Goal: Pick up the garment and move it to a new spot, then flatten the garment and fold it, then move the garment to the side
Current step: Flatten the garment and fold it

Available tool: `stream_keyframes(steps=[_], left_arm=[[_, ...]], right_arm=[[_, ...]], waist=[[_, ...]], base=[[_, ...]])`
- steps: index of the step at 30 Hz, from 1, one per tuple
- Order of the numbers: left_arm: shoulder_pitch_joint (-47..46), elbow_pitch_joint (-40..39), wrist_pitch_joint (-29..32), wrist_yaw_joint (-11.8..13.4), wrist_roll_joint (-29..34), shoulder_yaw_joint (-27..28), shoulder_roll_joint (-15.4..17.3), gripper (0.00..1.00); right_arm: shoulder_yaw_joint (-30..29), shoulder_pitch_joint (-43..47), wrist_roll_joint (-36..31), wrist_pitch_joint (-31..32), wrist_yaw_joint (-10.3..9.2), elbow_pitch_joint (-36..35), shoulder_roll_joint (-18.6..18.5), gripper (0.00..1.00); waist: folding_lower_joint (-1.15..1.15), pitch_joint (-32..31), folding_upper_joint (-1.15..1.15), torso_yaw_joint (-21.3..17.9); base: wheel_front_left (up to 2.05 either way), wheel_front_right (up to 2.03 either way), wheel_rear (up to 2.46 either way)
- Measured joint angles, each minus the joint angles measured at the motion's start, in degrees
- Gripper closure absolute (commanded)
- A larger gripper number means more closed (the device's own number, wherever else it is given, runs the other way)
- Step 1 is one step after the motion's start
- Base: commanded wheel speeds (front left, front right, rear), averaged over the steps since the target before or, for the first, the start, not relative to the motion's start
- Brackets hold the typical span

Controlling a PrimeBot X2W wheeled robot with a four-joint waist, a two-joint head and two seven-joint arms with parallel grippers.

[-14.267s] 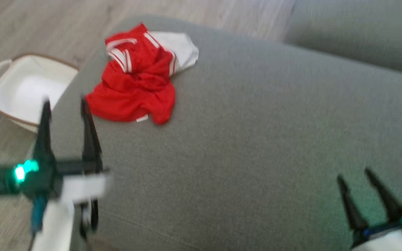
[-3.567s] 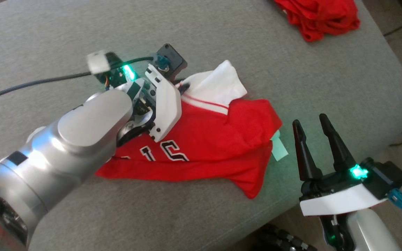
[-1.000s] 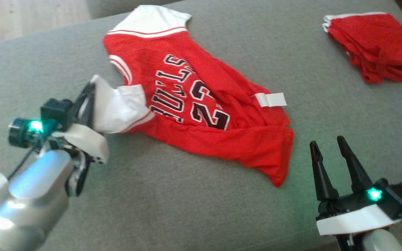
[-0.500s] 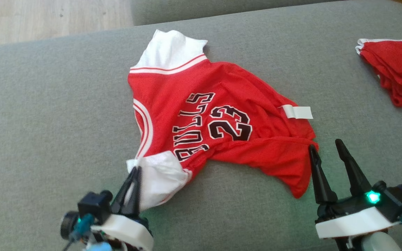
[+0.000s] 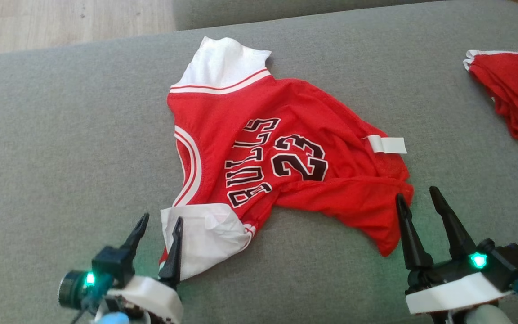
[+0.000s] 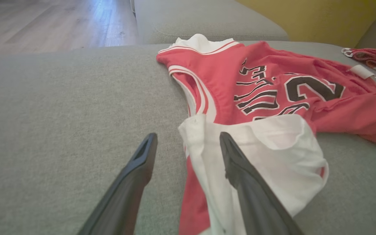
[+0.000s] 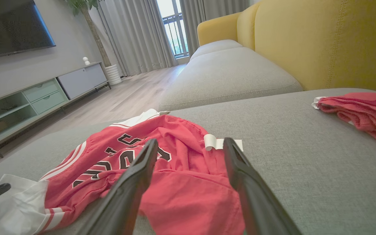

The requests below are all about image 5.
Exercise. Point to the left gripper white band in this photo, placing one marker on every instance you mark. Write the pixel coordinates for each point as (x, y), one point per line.
(151, 297)

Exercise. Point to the red shorts white waistband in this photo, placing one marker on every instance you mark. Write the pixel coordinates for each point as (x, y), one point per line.
(515, 94)

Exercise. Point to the large grey sofa seat cushion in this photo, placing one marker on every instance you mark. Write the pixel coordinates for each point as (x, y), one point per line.
(61, 157)

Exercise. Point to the small grey sofa cushion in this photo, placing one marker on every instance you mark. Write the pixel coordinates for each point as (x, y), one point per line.
(263, 11)

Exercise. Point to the red Bulls 23 jersey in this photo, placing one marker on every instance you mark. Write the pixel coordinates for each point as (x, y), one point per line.
(250, 117)

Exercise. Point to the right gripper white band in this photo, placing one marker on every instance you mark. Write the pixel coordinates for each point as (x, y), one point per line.
(452, 292)

